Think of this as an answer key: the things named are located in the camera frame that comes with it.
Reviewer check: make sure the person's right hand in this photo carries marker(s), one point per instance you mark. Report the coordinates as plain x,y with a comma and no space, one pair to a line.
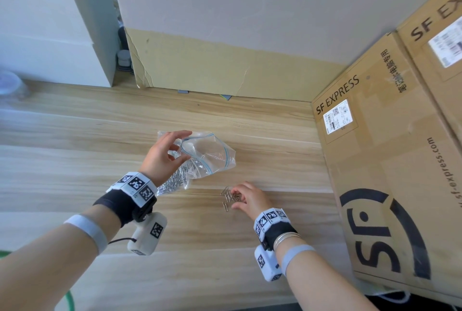
257,201

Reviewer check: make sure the person's right forearm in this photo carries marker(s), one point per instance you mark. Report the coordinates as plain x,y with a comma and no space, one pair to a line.
321,285

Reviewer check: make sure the cardboard box with white label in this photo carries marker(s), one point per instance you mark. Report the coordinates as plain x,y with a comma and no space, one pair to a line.
429,40

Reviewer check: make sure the person's left hand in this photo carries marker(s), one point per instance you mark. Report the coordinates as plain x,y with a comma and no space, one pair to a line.
155,163

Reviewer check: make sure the white wrist camera with markers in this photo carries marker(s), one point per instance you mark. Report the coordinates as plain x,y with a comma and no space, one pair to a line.
270,219
139,185

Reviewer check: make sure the large printed cardboard box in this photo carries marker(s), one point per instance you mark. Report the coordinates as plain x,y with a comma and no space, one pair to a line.
382,177

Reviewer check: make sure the flat cardboard sheet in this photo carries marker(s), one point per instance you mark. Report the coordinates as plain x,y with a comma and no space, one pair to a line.
223,65

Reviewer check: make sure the white cabinet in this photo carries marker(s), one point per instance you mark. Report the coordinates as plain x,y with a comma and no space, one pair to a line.
47,22

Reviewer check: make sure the clear plastic zip bag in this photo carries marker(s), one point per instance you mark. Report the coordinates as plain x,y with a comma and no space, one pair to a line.
209,152

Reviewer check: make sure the grey wristband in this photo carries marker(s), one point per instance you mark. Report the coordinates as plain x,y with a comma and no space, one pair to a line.
90,229
294,255

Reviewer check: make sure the pile of loose paper clips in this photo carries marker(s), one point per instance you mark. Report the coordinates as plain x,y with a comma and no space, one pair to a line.
228,198

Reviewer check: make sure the person's left forearm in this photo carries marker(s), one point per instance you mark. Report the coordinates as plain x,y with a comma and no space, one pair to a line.
43,267

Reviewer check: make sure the small white jar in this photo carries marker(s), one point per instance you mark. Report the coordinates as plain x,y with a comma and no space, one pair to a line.
123,57

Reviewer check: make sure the person's left thumb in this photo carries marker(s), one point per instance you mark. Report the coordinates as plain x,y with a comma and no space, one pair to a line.
178,135

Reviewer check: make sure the person's right thumb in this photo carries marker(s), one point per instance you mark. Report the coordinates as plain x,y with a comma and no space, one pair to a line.
239,206

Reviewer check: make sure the paper clips inside bag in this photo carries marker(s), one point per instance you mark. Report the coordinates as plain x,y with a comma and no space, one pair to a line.
173,181

